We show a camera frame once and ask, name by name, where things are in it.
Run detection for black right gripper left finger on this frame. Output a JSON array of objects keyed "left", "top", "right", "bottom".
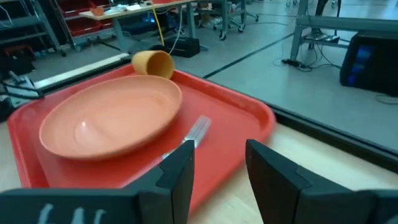
[{"left": 122, "top": 139, "right": 196, "bottom": 224}]

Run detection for orange plastic plate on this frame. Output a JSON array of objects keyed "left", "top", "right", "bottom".
[{"left": 38, "top": 74, "right": 183, "bottom": 161}]

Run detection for yellow-orange plastic cup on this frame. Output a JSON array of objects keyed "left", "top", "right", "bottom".
[{"left": 131, "top": 50, "right": 177, "bottom": 80}]

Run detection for grey metal shelf rack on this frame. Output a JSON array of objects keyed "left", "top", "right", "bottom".
[{"left": 0, "top": 0, "right": 68, "bottom": 58}]

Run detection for wooden background table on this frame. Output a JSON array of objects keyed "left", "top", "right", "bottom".
[{"left": 78, "top": 0, "right": 200, "bottom": 54}]

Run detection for white floor cable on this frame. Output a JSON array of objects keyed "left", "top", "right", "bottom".
[{"left": 169, "top": 5, "right": 185, "bottom": 54}]

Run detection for red storage bins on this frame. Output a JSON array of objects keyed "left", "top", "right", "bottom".
[{"left": 57, "top": 0, "right": 115, "bottom": 37}]

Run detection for grey metal bench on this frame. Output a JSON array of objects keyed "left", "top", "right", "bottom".
[{"left": 289, "top": 0, "right": 398, "bottom": 62}]

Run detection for black floor power strip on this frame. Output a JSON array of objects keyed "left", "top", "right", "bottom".
[{"left": 280, "top": 58, "right": 312, "bottom": 72}]

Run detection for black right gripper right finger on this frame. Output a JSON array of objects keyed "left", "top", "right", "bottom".
[{"left": 244, "top": 138, "right": 377, "bottom": 224}]

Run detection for yellow floor cable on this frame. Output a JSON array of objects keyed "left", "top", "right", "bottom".
[{"left": 151, "top": 7, "right": 166, "bottom": 47}]

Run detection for black computer with blue lights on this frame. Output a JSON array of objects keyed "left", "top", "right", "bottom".
[{"left": 339, "top": 30, "right": 398, "bottom": 98}]

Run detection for black floor box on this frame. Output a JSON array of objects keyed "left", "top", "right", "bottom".
[{"left": 148, "top": 36, "right": 201, "bottom": 59}]

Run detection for fork with red handle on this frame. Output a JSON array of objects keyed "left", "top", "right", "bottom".
[{"left": 160, "top": 114, "right": 213, "bottom": 160}]

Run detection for red plastic tray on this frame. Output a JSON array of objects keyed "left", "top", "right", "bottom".
[{"left": 6, "top": 63, "right": 277, "bottom": 216}]

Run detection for grey wheeled cart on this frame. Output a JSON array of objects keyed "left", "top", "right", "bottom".
[{"left": 198, "top": 0, "right": 260, "bottom": 42}]

